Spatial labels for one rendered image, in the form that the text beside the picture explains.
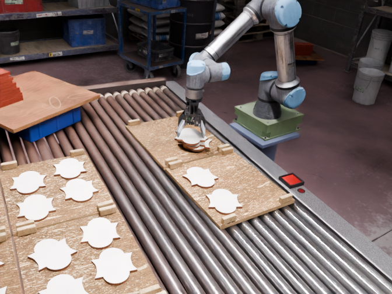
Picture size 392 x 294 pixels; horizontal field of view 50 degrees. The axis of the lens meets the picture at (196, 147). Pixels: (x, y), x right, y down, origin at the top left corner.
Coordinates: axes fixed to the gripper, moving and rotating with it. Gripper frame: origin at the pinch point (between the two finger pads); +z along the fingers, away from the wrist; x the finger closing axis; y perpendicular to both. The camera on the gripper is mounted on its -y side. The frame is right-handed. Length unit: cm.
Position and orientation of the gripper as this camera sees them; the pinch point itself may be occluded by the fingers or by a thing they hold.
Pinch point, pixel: (191, 136)
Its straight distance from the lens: 189.6
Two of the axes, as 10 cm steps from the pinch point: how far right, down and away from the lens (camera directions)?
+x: 10.0, 0.4, 0.8
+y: 0.5, 5.0, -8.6
